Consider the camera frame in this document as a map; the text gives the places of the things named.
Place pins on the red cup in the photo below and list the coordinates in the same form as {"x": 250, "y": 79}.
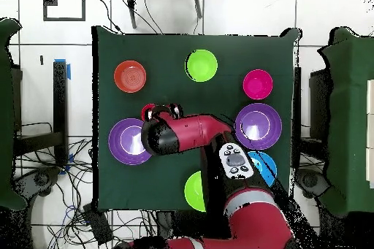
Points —
{"x": 144, "y": 109}

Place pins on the small green bowl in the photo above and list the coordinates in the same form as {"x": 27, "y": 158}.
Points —
{"x": 201, "y": 65}

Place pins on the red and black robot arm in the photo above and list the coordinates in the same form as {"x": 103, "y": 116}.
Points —
{"x": 198, "y": 130}

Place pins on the dark green tablecloth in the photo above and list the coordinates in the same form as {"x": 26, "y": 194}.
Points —
{"x": 175, "y": 91}

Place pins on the orange bowl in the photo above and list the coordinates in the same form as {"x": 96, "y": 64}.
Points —
{"x": 130, "y": 76}

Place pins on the wide purple bowl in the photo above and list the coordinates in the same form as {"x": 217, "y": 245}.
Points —
{"x": 117, "y": 143}
{"x": 263, "y": 114}

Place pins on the large green bowl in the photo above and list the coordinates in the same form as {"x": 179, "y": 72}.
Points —
{"x": 192, "y": 190}

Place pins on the pink bowl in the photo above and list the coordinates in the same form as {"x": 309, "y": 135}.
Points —
{"x": 257, "y": 84}

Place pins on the large blue bowl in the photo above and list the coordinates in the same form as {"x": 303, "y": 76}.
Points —
{"x": 270, "y": 167}

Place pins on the blue tape strip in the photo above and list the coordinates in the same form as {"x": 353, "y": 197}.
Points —
{"x": 70, "y": 158}
{"x": 69, "y": 71}

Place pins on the black metal stand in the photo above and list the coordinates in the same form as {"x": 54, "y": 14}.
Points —
{"x": 60, "y": 100}

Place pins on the black power strip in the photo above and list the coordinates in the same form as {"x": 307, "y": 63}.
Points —
{"x": 98, "y": 227}

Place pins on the small black floor marker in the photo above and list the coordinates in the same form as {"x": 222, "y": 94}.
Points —
{"x": 41, "y": 60}

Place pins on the black grey machine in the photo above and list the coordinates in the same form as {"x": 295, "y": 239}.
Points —
{"x": 41, "y": 179}

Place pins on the green cloth covered table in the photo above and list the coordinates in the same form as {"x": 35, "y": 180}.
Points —
{"x": 5, "y": 114}
{"x": 350, "y": 100}

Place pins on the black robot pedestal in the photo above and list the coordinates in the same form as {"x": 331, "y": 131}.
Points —
{"x": 181, "y": 225}

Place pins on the black table frame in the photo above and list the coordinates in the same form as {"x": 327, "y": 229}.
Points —
{"x": 320, "y": 100}

